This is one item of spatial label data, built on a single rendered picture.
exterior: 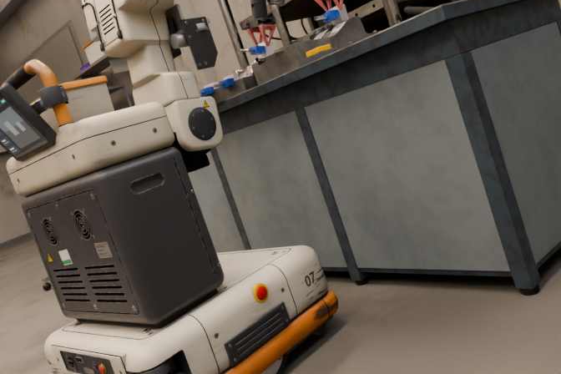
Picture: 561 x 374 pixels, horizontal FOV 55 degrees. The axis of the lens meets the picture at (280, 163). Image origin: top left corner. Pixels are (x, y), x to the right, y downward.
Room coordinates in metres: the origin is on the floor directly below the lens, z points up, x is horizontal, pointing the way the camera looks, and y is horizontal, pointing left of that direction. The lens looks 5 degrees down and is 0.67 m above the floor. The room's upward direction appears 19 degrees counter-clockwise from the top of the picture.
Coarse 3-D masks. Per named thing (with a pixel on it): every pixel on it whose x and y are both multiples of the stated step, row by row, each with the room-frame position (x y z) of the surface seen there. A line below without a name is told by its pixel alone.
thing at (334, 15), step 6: (342, 6) 1.87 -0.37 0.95; (330, 12) 1.84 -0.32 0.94; (336, 12) 1.86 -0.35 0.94; (342, 12) 1.87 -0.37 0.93; (318, 18) 1.83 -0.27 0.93; (324, 18) 1.85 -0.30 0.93; (330, 18) 1.85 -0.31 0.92; (336, 18) 1.87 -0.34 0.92; (342, 18) 1.86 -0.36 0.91; (348, 18) 1.88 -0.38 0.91
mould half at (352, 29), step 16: (336, 32) 2.03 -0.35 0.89; (352, 32) 2.07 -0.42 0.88; (288, 48) 1.90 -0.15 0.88; (304, 48) 1.91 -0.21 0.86; (336, 48) 2.00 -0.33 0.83; (256, 64) 2.06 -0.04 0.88; (272, 64) 1.99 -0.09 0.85; (288, 64) 1.92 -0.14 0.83; (304, 64) 1.89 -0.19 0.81; (256, 80) 2.08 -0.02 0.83
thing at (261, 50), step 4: (260, 44) 2.04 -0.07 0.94; (264, 44) 2.02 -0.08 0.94; (272, 44) 2.04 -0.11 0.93; (252, 48) 2.01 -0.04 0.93; (256, 48) 1.99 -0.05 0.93; (260, 48) 2.01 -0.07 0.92; (264, 48) 2.02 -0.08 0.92; (268, 48) 2.02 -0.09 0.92; (272, 48) 2.03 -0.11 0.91; (248, 52) 2.00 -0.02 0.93; (252, 52) 2.01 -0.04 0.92; (256, 52) 2.00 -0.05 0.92; (260, 52) 2.01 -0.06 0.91; (264, 52) 2.01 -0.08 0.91; (268, 52) 2.02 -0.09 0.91; (272, 52) 2.03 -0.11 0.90; (260, 56) 2.04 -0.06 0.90; (264, 56) 2.03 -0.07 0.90
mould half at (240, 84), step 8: (240, 80) 2.09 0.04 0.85; (248, 80) 2.11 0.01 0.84; (216, 88) 2.17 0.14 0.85; (224, 88) 2.15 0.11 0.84; (232, 88) 2.12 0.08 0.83; (240, 88) 2.10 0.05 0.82; (248, 88) 2.10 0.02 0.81; (200, 96) 2.22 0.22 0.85; (208, 96) 2.20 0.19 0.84; (216, 96) 2.17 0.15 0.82; (224, 96) 2.15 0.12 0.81; (232, 96) 2.13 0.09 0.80
